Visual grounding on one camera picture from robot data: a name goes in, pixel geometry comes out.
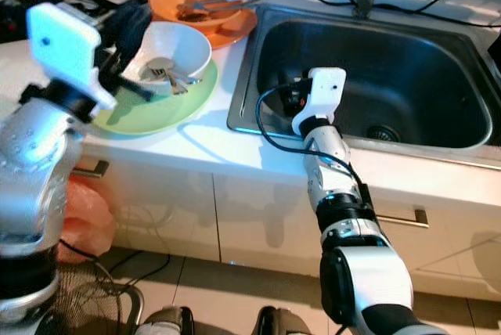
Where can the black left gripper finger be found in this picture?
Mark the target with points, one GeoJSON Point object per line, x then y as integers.
{"type": "Point", "coordinates": [117, 20]}
{"type": "Point", "coordinates": [139, 26]}

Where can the light green plate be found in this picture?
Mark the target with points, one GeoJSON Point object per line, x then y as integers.
{"type": "Point", "coordinates": [156, 116]}

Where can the metal fork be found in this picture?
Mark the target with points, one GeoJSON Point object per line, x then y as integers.
{"type": "Point", "coordinates": [180, 81]}

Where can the white bowl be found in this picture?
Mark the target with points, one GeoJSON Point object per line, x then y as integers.
{"type": "Point", "coordinates": [188, 45]}

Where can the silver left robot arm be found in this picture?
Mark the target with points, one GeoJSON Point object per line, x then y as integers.
{"type": "Point", "coordinates": [39, 178]}

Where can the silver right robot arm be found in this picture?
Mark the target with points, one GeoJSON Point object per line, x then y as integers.
{"type": "Point", "coordinates": [329, 163]}

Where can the stainless steel kitchen sink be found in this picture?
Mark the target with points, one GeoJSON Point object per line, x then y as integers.
{"type": "Point", "coordinates": [399, 69]}

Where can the white kitchen cabinet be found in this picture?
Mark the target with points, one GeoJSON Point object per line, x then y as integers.
{"type": "Point", "coordinates": [243, 217]}

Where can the orange plate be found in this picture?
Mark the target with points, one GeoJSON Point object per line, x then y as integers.
{"type": "Point", "coordinates": [239, 34]}

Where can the metal tongs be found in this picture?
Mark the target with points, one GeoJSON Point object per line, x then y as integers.
{"type": "Point", "coordinates": [219, 5]}

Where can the red plastic bag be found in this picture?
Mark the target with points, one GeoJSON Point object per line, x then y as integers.
{"type": "Point", "coordinates": [86, 217]}

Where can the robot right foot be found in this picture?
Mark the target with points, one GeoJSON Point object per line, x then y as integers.
{"type": "Point", "coordinates": [286, 321]}

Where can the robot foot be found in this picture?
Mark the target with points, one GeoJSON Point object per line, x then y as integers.
{"type": "Point", "coordinates": [286, 321]}
{"type": "Point", "coordinates": [168, 321]}

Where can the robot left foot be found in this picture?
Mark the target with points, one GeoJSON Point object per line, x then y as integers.
{"type": "Point", "coordinates": [168, 321]}

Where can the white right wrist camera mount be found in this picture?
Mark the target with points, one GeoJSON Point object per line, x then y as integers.
{"type": "Point", "coordinates": [325, 92]}

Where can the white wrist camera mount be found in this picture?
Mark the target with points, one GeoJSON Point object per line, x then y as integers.
{"type": "Point", "coordinates": [325, 92]}
{"type": "Point", "coordinates": [63, 45]}

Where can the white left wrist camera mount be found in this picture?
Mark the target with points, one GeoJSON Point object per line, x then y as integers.
{"type": "Point", "coordinates": [63, 45]}

